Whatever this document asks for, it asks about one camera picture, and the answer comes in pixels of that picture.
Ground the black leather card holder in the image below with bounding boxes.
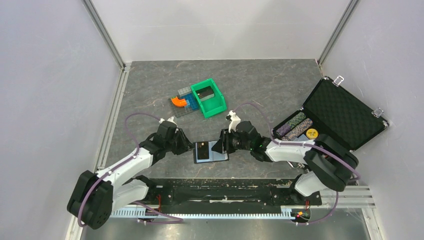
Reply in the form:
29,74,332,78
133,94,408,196
193,140,229,164

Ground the yellow dealer button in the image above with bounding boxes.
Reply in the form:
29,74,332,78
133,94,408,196
305,128,319,140

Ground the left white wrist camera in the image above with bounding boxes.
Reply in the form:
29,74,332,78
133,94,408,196
158,116,177,126

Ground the blue playing card deck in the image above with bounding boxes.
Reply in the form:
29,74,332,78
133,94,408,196
293,134,309,142

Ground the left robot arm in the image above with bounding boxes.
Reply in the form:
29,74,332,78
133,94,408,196
66,120,194,230

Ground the green plastic bin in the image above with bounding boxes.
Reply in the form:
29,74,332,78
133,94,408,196
190,78,227,119

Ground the poker chip row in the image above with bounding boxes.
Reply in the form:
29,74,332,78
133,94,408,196
273,112,306,138
281,118,313,141

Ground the black poker chip case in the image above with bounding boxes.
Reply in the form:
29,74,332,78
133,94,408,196
271,76,389,151

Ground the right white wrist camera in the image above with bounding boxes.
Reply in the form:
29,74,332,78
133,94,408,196
225,110,241,133

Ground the white comb cable strip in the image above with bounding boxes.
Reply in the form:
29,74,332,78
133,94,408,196
110,206,295,220

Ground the orange curved piece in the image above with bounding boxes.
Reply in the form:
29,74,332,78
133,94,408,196
170,96,188,108

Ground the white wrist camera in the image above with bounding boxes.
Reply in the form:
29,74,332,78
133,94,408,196
158,116,177,126
225,110,241,133

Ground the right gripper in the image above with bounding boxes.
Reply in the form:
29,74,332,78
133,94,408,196
211,127,253,154

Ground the grey brick block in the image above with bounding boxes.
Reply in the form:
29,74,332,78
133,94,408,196
177,86,192,98

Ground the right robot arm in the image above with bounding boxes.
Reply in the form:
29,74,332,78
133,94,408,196
211,121,359,204

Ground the upper poker chip row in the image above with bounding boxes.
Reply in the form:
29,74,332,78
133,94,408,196
273,112,306,138

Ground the blue grid tray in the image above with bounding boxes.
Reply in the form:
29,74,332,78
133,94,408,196
168,93,200,118

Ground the black box in bin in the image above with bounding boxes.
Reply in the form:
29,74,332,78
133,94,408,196
196,86,215,102

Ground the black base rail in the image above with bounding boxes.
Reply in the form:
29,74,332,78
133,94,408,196
138,175,322,214

